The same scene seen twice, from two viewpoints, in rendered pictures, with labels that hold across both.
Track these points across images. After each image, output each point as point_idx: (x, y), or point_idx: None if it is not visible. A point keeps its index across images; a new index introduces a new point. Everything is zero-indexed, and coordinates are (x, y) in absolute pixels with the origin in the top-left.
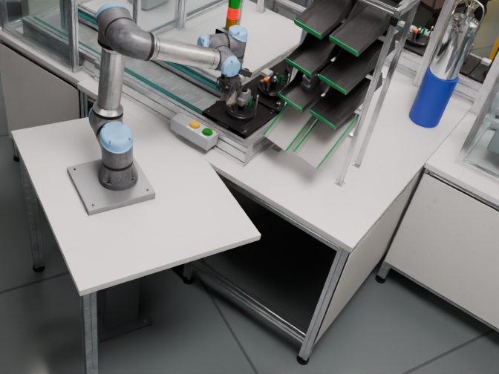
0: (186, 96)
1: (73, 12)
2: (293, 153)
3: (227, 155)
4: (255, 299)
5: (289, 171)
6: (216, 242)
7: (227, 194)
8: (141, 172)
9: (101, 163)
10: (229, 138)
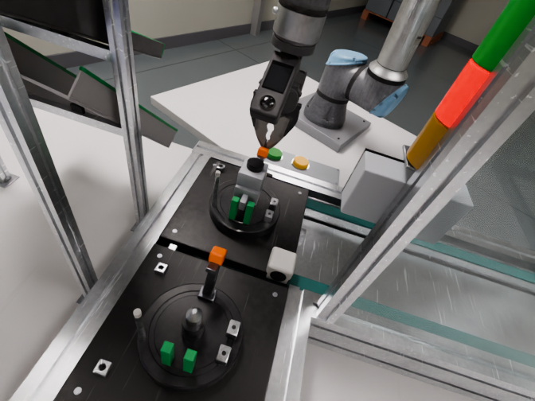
0: None
1: None
2: (106, 223)
3: None
4: None
5: (114, 181)
6: (196, 87)
7: (205, 130)
8: (309, 123)
9: (351, 128)
10: (235, 153)
